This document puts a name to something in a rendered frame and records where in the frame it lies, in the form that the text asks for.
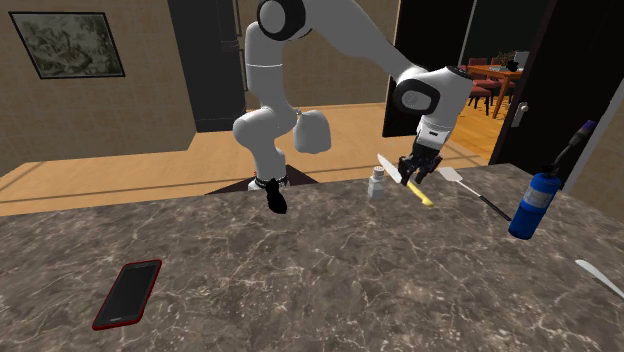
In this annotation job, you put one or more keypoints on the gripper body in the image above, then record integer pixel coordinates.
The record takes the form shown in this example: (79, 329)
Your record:
(419, 163)

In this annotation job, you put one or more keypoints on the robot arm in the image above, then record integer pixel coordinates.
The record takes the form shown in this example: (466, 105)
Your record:
(273, 88)

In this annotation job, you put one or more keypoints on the white salt shaker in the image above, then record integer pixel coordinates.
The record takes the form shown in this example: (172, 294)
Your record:
(376, 185)

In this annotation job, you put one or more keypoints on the wooden dining table with chairs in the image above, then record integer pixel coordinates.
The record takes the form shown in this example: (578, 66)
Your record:
(490, 80)

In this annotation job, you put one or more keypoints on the blue gas torch canister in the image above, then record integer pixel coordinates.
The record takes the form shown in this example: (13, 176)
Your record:
(534, 204)

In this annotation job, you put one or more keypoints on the black bottle-shaped object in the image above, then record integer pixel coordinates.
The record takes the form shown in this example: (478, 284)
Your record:
(277, 199)

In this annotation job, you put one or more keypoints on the white knife blade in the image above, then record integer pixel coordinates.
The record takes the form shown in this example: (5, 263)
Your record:
(600, 278)

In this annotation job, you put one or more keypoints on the dark tall cabinet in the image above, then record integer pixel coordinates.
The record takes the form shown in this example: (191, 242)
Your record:
(209, 63)

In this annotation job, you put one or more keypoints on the red-cased smartphone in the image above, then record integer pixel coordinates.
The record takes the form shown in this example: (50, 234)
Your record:
(128, 294)

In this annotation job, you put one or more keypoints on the framed wall picture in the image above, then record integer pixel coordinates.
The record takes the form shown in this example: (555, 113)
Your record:
(68, 45)

